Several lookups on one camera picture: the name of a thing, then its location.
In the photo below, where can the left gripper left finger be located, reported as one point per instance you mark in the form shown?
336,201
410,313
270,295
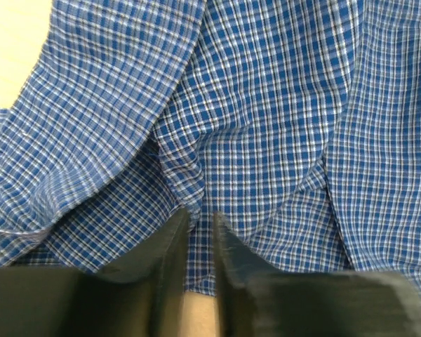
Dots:
138,294

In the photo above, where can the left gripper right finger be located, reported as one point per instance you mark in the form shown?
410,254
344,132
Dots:
256,299

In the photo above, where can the blue checkered shirt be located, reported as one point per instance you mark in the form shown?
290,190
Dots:
299,120

